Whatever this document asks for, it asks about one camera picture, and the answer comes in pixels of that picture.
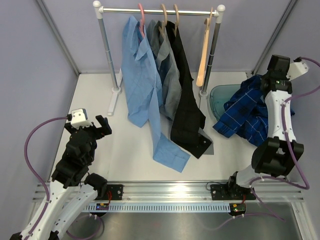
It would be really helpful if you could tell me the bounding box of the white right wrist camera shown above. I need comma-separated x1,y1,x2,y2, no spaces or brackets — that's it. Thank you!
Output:
286,57,309,81

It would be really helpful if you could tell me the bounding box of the blue plaid shirt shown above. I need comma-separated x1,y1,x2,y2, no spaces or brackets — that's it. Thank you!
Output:
212,74,296,146

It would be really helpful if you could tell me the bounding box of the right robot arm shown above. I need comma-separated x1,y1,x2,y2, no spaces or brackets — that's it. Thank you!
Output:
223,55,309,200

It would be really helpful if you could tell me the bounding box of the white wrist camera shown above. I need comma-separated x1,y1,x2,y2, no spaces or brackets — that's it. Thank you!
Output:
67,108,93,130
286,57,309,81

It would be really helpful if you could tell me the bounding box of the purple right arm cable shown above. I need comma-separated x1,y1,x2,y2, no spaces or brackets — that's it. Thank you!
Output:
199,56,320,231

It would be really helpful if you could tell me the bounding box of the light blue shirt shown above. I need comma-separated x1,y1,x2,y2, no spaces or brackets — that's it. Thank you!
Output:
121,15,190,173

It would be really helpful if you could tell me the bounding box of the beige hanger with black shirt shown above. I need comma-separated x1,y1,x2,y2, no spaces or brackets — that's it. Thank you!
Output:
173,4,180,37

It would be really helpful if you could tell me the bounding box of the teal transparent plastic tray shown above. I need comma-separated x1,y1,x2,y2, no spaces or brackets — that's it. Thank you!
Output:
208,84,241,121

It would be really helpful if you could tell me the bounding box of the white and chrome clothes rack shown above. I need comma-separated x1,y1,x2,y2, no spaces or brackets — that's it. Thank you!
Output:
92,0,226,116

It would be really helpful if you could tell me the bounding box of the beige hanger with grey shirt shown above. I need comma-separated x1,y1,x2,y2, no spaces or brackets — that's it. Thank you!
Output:
158,3,168,39

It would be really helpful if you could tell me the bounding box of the pink plastic hanger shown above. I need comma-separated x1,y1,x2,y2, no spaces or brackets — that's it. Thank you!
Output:
138,3,145,38

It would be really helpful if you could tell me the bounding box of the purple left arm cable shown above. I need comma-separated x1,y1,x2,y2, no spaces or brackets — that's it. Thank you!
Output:
23,115,103,240

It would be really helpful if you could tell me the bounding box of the grey shirt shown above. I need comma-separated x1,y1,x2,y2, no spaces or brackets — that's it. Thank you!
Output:
146,19,215,156

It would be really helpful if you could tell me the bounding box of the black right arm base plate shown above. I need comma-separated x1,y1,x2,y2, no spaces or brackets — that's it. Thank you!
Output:
209,183,256,201

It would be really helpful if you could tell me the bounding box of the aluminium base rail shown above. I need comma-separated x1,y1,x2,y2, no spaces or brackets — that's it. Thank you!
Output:
32,180,304,202

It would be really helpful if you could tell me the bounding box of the black shirt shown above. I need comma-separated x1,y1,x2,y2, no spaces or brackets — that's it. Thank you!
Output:
165,21,212,159

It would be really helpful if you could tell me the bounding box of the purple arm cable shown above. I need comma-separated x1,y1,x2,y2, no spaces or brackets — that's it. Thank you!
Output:
199,56,320,231
23,115,103,240

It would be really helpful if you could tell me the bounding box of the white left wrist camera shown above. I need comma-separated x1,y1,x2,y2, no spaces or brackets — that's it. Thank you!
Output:
67,108,93,130

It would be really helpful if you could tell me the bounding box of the light blue slotted cable duct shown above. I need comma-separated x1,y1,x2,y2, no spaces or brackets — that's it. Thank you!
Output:
82,202,231,213

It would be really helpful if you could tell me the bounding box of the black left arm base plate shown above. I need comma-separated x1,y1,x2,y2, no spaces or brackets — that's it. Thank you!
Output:
96,184,124,201

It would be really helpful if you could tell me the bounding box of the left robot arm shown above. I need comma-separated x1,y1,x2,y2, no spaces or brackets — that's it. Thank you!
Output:
11,109,112,240

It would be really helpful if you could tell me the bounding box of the beige hanger of plaid shirt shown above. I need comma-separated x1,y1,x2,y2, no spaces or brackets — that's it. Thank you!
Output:
196,8,213,87

